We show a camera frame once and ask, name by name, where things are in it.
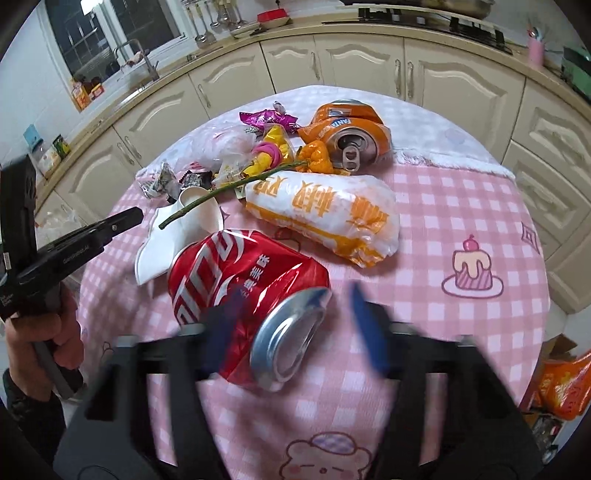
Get crushed orange soda can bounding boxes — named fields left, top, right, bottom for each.
left=297, top=100, right=394, bottom=173

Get green plant stem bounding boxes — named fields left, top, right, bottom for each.
left=158, top=160, right=307, bottom=230

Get pink checkered tablecloth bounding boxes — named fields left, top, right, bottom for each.
left=78, top=107, right=550, bottom=479

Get hanging utensil rack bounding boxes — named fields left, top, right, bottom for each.
left=180, top=0, right=252, bottom=50

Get crushed white paper cup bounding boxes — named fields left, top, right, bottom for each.
left=134, top=186, right=224, bottom=286

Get cream lower kitchen cabinets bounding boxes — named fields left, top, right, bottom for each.
left=37, top=29, right=590, bottom=313

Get chrome kitchen faucet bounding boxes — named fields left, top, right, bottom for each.
left=114, top=38, right=160, bottom=81

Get kitchen window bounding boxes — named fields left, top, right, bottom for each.
left=39, top=0, right=192, bottom=83

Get silver foil wrapper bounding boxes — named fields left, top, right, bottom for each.
left=135, top=162, right=213, bottom=204

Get pink utensil holder cup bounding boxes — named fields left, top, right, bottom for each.
left=528, top=27, right=545, bottom=68

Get red bowl on counter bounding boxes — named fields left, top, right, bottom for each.
left=256, top=8, right=290, bottom=29

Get glass jar white label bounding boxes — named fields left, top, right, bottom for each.
left=34, top=141, right=61, bottom=178

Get yellow pink wrapper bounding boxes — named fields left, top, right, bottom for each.
left=242, top=124, right=294, bottom=178

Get person's left hand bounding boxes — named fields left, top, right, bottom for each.
left=5, top=286, right=84, bottom=402

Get purple candy wrapper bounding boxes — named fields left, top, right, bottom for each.
left=238, top=101, right=300, bottom=135

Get orange plastic bag on floor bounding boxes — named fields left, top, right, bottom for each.
left=532, top=352, right=590, bottom=421

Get green electric cooker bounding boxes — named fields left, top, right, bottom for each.
left=561, top=47, right=591, bottom=102

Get black gas cooktop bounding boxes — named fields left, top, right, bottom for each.
left=324, top=4, right=513, bottom=55

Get crushed red cola can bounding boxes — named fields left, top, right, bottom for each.
left=168, top=229, right=332, bottom=392

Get orange peel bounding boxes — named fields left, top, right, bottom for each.
left=295, top=140, right=349, bottom=176

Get clear plastic bag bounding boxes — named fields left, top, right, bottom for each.
left=189, top=126, right=256, bottom=173

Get white orange snack wrapper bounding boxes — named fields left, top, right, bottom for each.
left=245, top=171, right=401, bottom=268

